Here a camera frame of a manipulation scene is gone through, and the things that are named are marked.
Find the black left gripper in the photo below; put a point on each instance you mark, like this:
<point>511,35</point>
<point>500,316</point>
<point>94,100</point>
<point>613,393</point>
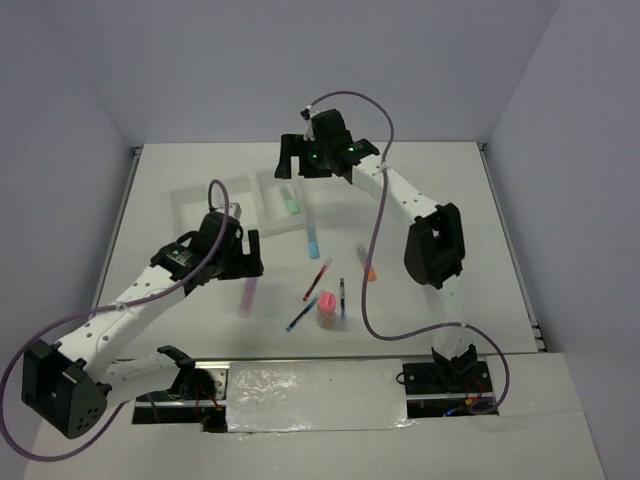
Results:
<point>249,265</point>

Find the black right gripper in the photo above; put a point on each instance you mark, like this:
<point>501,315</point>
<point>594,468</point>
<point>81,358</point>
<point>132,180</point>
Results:
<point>293,145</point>

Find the pink highlighter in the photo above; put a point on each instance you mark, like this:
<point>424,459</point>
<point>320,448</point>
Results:
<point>248,297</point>

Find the green highlighter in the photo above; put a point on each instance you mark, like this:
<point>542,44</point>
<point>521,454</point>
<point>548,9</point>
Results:
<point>289,201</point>

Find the blue highlighter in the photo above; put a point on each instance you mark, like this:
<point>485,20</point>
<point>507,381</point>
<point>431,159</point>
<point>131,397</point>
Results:
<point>313,247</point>

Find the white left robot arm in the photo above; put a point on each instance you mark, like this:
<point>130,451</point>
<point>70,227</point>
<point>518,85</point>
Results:
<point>72,382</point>

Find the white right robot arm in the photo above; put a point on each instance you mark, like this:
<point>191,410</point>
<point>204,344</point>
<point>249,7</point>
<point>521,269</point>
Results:
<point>434,247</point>

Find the white three-compartment tray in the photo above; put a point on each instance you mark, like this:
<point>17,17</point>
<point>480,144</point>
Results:
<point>277,209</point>

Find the light blue pen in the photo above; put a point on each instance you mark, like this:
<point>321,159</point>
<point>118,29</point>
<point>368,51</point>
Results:
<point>302,314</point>

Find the red pen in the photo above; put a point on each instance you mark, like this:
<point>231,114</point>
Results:
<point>317,279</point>

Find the pink-lidded small bottle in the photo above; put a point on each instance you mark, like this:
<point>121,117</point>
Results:
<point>326,310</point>

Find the dark blue pen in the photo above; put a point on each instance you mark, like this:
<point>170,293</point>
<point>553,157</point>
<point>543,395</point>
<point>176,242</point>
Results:
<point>342,298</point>

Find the silver foil cover panel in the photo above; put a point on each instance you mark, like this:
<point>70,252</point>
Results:
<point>336,395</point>

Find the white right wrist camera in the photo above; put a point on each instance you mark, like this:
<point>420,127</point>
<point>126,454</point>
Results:
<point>308,113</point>

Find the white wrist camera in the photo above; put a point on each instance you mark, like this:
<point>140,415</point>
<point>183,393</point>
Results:
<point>233,210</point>
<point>308,113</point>

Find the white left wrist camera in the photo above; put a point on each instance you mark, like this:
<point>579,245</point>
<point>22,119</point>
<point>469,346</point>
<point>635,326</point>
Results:
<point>233,210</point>

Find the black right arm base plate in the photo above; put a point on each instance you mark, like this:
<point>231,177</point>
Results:
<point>421,379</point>

